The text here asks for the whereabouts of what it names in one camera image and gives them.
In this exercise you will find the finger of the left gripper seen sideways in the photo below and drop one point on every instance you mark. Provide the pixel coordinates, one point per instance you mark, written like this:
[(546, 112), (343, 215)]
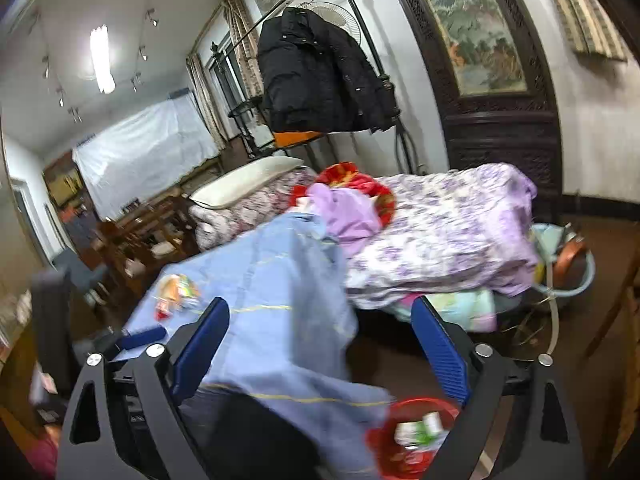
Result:
[(142, 338)]

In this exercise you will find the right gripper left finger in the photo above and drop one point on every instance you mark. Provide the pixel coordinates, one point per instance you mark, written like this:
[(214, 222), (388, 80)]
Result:
[(123, 414)]

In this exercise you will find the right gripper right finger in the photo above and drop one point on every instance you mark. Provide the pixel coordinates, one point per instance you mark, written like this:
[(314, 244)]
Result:
[(541, 440)]

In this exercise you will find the orange snack wrapper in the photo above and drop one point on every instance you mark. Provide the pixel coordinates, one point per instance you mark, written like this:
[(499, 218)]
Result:
[(176, 292)]

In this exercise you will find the red plastic trash basket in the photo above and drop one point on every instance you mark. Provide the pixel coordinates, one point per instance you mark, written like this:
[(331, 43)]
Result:
[(394, 461)]

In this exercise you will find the wooden armchair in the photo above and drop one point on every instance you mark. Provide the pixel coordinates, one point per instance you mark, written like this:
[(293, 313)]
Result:
[(141, 243)]

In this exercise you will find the floral folded quilt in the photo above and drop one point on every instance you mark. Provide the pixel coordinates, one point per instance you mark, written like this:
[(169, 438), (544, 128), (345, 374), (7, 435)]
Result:
[(216, 227)]

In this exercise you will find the light blue bed blanket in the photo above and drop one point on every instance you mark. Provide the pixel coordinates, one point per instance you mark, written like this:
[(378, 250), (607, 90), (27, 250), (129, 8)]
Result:
[(277, 400)]

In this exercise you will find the pastel tie-dye blanket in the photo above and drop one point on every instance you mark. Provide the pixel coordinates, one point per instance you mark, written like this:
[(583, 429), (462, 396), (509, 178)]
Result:
[(474, 311)]

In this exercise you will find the cream pillow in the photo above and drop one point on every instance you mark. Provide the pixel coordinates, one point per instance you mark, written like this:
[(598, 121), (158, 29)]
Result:
[(243, 181)]

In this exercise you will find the white cloth cover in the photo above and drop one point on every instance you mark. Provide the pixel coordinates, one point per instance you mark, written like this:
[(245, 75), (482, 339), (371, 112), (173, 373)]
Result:
[(143, 155)]

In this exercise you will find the copper kettle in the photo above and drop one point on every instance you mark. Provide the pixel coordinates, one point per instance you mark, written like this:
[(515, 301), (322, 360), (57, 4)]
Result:
[(571, 259)]

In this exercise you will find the light blue plastic basin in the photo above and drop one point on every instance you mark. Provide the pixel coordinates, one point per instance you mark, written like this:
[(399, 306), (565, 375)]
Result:
[(546, 237)]

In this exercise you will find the lilac cloth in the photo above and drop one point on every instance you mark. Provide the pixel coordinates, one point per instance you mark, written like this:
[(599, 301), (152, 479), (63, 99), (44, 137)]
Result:
[(350, 216)]

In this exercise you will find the purple floral duvet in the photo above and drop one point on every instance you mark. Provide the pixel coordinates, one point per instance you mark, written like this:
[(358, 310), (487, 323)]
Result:
[(451, 232)]

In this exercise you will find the orange box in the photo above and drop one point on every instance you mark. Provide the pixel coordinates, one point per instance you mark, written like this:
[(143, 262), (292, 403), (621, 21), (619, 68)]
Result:
[(291, 139)]

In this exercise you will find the red patterned blanket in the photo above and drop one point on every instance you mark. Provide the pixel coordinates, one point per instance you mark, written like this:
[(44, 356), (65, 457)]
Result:
[(348, 175)]

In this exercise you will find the ceiling light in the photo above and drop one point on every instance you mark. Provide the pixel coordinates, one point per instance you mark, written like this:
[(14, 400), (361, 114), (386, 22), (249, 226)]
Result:
[(100, 52)]

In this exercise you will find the black puffer jacket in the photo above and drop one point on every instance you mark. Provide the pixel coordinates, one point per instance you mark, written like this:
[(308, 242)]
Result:
[(317, 78)]

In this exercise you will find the framed landscape painting panel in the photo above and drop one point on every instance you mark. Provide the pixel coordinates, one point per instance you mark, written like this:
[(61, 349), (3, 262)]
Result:
[(492, 86)]

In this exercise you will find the striped wall hanging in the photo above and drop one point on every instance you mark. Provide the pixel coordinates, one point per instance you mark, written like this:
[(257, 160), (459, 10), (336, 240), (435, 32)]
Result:
[(589, 30)]

